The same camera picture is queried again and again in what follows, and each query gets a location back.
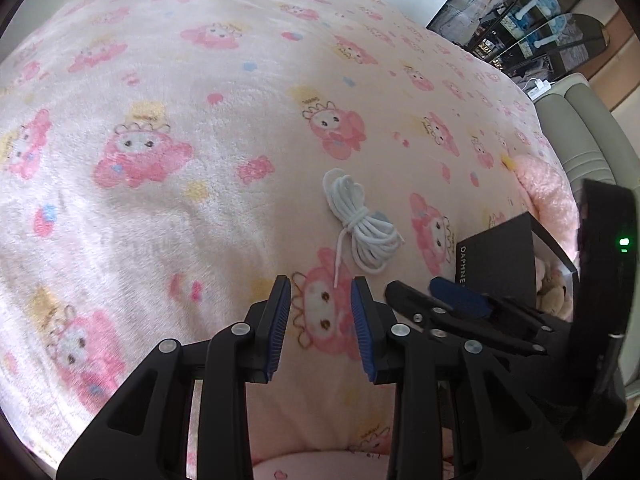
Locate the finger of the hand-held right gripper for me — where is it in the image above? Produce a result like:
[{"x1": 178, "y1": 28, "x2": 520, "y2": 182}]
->
[
  {"x1": 385, "y1": 281, "x2": 547, "y2": 357},
  {"x1": 429, "y1": 276, "x2": 551, "y2": 337}
]

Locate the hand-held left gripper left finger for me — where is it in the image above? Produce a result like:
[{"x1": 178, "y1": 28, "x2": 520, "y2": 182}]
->
[{"x1": 56, "y1": 275, "x2": 292, "y2": 480}]

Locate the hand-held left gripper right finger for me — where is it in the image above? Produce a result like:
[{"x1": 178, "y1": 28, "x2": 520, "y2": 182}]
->
[{"x1": 350, "y1": 275, "x2": 583, "y2": 480}]

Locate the black cardboard box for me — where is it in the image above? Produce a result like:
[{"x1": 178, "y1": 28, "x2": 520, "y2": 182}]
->
[{"x1": 454, "y1": 211, "x2": 581, "y2": 321}]

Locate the white cable bundle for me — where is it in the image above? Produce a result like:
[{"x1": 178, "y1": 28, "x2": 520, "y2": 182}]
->
[{"x1": 322, "y1": 169, "x2": 405, "y2": 291}]

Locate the beige kitty plush brown bow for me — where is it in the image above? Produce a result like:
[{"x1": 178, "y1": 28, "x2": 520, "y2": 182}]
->
[{"x1": 540, "y1": 280, "x2": 573, "y2": 322}]

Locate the pink white fluffy plush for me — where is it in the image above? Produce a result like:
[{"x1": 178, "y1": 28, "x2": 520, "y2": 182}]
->
[{"x1": 534, "y1": 255, "x2": 558, "y2": 286}]

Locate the pink moon-shaped pillow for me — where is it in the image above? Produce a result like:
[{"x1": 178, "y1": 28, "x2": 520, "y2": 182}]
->
[{"x1": 515, "y1": 155, "x2": 581, "y2": 241}]

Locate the grey padded headboard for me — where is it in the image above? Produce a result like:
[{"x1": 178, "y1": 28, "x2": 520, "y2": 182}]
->
[{"x1": 534, "y1": 72, "x2": 640, "y2": 196}]

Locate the white power strip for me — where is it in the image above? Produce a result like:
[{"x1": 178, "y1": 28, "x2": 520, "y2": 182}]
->
[{"x1": 525, "y1": 77, "x2": 551, "y2": 101}]

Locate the pink printed blanket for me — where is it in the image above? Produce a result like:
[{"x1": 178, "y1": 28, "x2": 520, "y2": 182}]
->
[{"x1": 0, "y1": 0, "x2": 581, "y2": 466}]

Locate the open closet with clothes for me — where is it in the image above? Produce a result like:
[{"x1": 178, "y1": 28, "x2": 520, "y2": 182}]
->
[{"x1": 427, "y1": 0, "x2": 506, "y2": 51}]

